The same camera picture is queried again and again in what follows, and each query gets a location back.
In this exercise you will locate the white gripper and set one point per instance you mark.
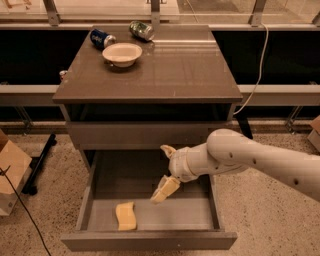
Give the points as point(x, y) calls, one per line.
point(178, 163)

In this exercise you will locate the yellow sponge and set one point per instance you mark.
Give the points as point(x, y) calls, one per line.
point(126, 217)

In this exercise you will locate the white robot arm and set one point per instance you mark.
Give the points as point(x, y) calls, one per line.
point(227, 151)

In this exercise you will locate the closed grey middle drawer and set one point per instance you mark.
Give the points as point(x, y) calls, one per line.
point(139, 135)

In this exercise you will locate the open grey bottom drawer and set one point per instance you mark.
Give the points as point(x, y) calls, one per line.
point(187, 220)

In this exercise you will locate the grey drawer cabinet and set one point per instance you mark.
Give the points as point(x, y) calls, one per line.
point(181, 76)

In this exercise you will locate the black stand foot right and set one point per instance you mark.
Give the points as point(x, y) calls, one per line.
point(244, 126)

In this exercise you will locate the black stand foot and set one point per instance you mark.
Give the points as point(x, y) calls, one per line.
point(244, 126)
point(36, 166)

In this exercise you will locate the white bowl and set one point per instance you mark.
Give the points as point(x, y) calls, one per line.
point(122, 54)

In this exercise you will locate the green soda can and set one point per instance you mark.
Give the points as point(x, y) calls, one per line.
point(141, 30)

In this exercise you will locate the black stand foot left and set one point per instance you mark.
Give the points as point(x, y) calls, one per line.
point(36, 166)

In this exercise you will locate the red can behind cabinet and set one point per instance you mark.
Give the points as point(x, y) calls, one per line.
point(62, 74)

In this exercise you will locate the blue soda can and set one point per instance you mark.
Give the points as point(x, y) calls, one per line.
point(101, 39)

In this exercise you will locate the box at right edge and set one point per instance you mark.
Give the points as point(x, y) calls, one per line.
point(314, 136)

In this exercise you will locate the cardboard box left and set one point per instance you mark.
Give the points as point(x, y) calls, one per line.
point(16, 163)

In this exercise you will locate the metal railing frame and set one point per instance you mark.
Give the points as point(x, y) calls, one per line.
point(271, 46)

